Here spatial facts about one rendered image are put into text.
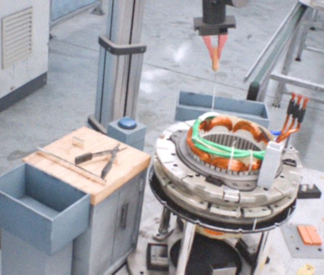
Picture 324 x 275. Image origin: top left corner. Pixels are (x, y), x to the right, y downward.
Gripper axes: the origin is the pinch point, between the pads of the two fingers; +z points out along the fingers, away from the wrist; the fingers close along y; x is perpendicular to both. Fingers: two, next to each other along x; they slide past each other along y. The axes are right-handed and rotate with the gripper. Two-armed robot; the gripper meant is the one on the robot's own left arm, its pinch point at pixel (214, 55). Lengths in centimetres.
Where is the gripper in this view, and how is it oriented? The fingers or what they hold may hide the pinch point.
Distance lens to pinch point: 136.2
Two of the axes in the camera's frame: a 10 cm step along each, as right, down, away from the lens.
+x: 0.3, -5.2, 8.6
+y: 10.0, -0.5, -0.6
